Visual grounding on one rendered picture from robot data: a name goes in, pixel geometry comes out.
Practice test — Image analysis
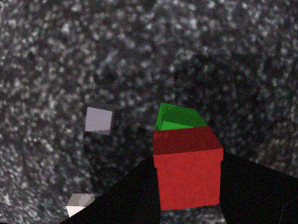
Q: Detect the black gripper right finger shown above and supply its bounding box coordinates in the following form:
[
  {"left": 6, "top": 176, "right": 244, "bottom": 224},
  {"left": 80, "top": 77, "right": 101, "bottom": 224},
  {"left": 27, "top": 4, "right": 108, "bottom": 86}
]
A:
[{"left": 220, "top": 151, "right": 298, "bottom": 224}]

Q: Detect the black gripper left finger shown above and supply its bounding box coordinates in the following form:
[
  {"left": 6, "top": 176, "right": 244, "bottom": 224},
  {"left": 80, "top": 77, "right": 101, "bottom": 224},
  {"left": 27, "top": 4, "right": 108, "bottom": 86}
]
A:
[{"left": 60, "top": 156, "right": 161, "bottom": 224}]

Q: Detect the red block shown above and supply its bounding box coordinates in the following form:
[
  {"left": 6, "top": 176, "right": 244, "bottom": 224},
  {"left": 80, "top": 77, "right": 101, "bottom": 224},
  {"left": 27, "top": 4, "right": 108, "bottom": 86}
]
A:
[{"left": 154, "top": 127, "right": 223, "bottom": 210}]

